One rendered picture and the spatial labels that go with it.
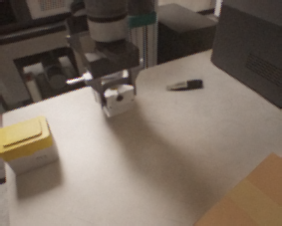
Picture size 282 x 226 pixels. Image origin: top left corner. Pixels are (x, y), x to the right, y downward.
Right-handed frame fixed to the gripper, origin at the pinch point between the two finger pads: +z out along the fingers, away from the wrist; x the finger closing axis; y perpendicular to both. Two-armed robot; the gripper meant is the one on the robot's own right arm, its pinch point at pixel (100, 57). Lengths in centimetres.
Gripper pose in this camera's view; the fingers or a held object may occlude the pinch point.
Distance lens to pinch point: 71.0
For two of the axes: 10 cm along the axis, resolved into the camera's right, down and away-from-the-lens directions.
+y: 3.4, -0.2, -9.4
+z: 3.2, 9.4, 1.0
